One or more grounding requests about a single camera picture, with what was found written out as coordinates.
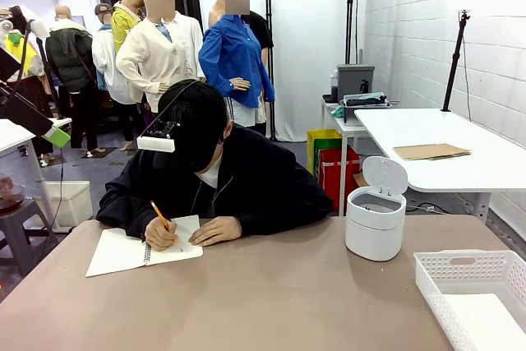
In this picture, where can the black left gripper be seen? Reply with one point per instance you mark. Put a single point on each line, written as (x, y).
(6, 63)

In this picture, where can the orange pencil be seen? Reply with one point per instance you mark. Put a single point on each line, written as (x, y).
(158, 210)

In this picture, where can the white spiral notebook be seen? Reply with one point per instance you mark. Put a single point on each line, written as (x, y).
(119, 252)

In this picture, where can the white paper sheet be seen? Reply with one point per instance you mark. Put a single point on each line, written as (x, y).
(485, 322)

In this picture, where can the person left forearm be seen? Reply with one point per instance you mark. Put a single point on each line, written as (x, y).
(287, 213)

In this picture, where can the person right forearm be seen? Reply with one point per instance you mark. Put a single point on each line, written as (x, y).
(123, 213)

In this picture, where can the person right hand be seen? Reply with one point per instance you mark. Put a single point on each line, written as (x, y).
(162, 234)

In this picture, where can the person left hand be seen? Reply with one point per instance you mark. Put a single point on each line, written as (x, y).
(218, 231)

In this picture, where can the white desk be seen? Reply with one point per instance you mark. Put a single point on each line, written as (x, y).
(12, 133)

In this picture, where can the glass bowl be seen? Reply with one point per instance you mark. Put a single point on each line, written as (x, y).
(10, 195)

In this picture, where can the white shirt mannequin grey cap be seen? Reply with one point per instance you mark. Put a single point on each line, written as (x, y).
(104, 55)

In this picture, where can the white storage crate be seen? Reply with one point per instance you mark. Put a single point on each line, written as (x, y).
(74, 203)

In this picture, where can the grey plastic stool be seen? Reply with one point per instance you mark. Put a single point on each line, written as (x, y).
(16, 223)

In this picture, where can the yellow jacket mannequin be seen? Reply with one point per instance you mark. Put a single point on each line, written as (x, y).
(121, 24)

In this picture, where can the white cardigan mannequin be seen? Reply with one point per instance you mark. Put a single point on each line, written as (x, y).
(152, 55)

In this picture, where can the black baseball cap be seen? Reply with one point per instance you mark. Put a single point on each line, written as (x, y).
(197, 121)

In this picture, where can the person head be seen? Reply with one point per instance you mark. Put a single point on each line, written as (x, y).
(224, 145)

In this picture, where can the blue shirt mannequin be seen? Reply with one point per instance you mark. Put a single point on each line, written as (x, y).
(230, 47)

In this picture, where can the person torso black jacket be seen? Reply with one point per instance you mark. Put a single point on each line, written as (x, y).
(263, 178)

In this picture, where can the black t-shirt mannequin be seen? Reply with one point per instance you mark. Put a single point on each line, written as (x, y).
(263, 26)

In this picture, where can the black stand pole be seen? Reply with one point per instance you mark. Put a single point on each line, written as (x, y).
(269, 38)

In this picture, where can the yellow green bag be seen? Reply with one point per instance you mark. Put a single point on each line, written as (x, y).
(318, 141)

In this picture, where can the teal cloth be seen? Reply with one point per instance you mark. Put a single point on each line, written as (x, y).
(338, 112)

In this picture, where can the red bag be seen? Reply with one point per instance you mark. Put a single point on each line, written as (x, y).
(337, 178)

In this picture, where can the small white side table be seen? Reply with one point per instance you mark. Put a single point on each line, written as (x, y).
(345, 129)

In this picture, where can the dark tray with teal contents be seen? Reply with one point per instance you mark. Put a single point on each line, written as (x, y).
(367, 99)

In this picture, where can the black double pole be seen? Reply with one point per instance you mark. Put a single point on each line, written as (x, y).
(352, 10)

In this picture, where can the white lidded trash bin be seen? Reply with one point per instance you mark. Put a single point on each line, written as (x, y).
(372, 232)

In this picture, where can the flat brown cardboard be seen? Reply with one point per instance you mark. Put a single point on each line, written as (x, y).
(431, 151)

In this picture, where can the large white table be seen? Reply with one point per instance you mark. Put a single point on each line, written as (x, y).
(444, 129)

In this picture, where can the black tripod stand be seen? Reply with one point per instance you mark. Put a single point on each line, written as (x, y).
(454, 67)

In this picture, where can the white perforated plastic basket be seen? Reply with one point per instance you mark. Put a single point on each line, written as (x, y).
(435, 281)

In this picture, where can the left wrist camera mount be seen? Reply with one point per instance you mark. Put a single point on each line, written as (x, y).
(39, 29)

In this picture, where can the white head camera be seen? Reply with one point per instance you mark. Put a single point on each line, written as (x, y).
(156, 144)

